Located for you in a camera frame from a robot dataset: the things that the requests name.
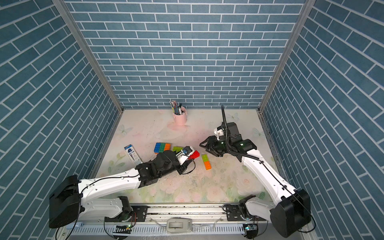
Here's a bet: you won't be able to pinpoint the pink pen cup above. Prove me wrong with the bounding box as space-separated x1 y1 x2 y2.
173 107 188 126

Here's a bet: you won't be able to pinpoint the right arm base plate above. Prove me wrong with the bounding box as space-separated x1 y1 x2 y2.
223 204 270 222

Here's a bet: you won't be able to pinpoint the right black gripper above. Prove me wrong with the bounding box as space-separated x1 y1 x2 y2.
200 136 232 158

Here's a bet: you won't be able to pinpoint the red lego brick top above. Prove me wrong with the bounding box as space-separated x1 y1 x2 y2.
189 151 200 160

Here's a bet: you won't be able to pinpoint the orange lego brick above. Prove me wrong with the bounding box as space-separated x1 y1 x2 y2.
164 143 171 151
204 162 212 170

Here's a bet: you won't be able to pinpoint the white handheld device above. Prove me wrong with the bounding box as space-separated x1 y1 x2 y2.
166 218 193 233

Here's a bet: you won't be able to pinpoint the pens in cup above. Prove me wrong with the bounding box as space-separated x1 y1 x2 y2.
170 100 184 115

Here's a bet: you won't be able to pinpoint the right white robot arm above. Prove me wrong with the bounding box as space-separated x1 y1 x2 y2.
200 122 315 238

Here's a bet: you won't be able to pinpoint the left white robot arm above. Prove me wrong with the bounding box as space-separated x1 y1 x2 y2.
49 146 200 229

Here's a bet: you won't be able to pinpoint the white blue small box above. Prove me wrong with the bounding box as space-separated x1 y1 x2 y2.
124 145 143 166

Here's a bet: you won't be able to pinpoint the lime lego brick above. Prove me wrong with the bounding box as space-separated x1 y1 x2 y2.
202 154 209 163
172 146 183 153

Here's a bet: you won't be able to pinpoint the blue lego brick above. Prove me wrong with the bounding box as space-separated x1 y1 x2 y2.
154 143 161 154

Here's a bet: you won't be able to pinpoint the lime lego brick top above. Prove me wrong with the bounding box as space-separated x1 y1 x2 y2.
202 154 209 163

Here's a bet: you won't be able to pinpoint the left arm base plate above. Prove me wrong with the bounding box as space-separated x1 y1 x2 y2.
104 206 149 223

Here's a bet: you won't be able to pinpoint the dark green lego brick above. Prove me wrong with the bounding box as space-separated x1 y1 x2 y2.
159 143 167 153

